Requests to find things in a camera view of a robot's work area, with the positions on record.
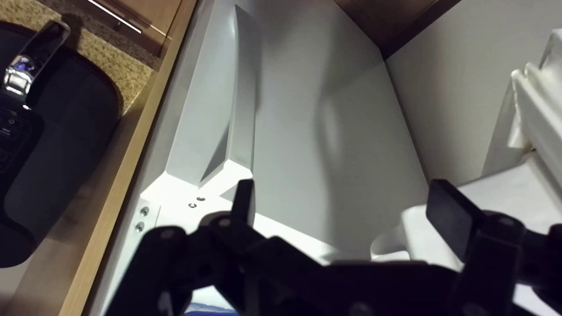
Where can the speckled granite countertop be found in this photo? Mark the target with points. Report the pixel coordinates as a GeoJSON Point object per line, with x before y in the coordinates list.
{"type": "Point", "coordinates": [112, 59]}

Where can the black air fryer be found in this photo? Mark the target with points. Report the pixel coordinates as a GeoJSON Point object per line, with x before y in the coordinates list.
{"type": "Point", "coordinates": [54, 147]}

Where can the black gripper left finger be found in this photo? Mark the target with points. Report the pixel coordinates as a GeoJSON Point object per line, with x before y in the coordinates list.
{"type": "Point", "coordinates": [194, 265]}

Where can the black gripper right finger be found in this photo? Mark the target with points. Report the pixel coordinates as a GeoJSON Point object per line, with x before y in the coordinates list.
{"type": "Point", "coordinates": [498, 252]}

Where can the wooden base cabinet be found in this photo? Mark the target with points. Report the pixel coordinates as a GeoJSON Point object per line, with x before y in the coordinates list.
{"type": "Point", "coordinates": [159, 19]}

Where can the wooden side panel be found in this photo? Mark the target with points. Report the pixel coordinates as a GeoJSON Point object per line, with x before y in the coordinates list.
{"type": "Point", "coordinates": [131, 159]}

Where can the white fridge main door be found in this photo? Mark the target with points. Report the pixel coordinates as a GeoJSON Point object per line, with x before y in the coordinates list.
{"type": "Point", "coordinates": [328, 147]}

